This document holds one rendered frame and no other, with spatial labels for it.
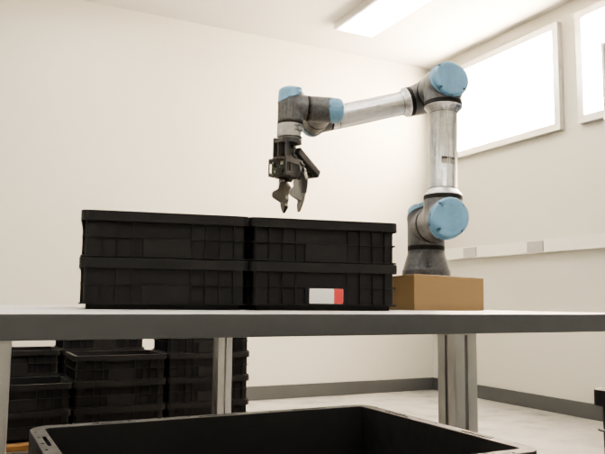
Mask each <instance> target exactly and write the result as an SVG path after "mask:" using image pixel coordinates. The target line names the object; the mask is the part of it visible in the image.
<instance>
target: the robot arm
mask: <svg viewBox="0 0 605 454"><path fill-rule="evenodd" d="M468 84H469V79H468V75H467V74H466V72H465V70H464V69H463V68H462V67H461V66H460V65H458V64H456V63H455V62H452V61H444V62H441V63H439V64H437V65H436V66H435V67H433V68H432V69H431V71H430V72H429V73H428V74H427V75H426V76H425V77H424V78H423V79H422V80H420V81H419V82H417V83H416V84H414V85H412V86H407V87H404V88H402V89H401V90H400V92H397V93H392V94H388V95H380V96H376V97H371V98H367V99H363V100H358V101H354V102H349V103H345V104H344V103H343V101H342V99H340V98H334V97H324V96H311V95H305V94H304V92H303V89H302V88H301V87H299V86H283V87H281V88H280V89H279V91H278V102H277V104H278V106H277V135H276V138H273V158H272V159H269V160H268V176H269V177H272V178H275V179H279V186H278V188H277V189H276V190H275V191H273V192H272V197H273V198H274V199H275V200H276V201H278V202H279V203H280V206H281V210H282V212H283V213H285V212H286V210H287V209H288V201H289V194H290V196H291V197H293V198H294V199H296V200H297V212H300V211H301V209H302V207H303V202H304V199H305V195H306V193H307V187H308V179H310V178H316V177H319V175H320V173H321V172H320V171H319V169H318V168H317V167H316V166H315V165H314V163H313V162H312V161H311V160H310V158H309V157H308V156H307V155H306V153H305V152H304V151H303V150H302V148H297V149H296V146H301V145H302V138H303V133H304V134H305V135H306V136H308V137H317V136H319V135H321V134H322V133H323V132H329V131H334V130H338V129H342V128H347V127H350V126H355V125H359V124H363V123H370V122H375V121H380V120H383V119H388V118H392V117H396V116H401V115H404V116H406V117H412V116H416V115H421V114H429V190H428V192H427V193H426V194H425V195H424V196H423V203H419V204H414V205H412V206H411V207H410V208H409V209H408V215H407V225H408V254H407V258H406V260H405V263H404V267H403V270H402V275H410V274H421V275H435V276H449V277H451V272H450V269H449V268H448V264H447V259H446V256H445V241H446V240H451V239H454V238H455V237H456V236H458V235H459V234H461V233H462V232H463V231H464V230H465V228H466V226H467V224H468V221H469V212H468V210H467V207H466V206H465V205H464V203H463V195H462V194H461V193H460V192H459V191H458V189H457V114H458V113H459V112H460V111H461V110H462V109H463V93H464V92H465V91H466V89H467V88H468ZM270 165H272V170H271V173H270ZM292 181H293V187H292V188H291V186H290V185H289V183H288V182H292Z"/></svg>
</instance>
